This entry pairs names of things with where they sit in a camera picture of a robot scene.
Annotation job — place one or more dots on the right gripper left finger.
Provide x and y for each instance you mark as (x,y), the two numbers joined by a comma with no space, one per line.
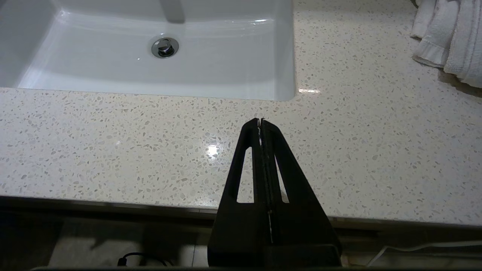
(237,233)

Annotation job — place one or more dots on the white crumpled towel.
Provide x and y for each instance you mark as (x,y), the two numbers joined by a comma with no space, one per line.
(452,37)

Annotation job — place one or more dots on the chrome drain stopper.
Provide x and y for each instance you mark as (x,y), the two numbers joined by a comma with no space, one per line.
(165,47)

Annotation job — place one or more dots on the white ceramic sink basin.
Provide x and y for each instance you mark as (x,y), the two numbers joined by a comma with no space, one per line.
(113,71)

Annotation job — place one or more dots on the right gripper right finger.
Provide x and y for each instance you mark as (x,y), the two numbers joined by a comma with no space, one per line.
(297,226)

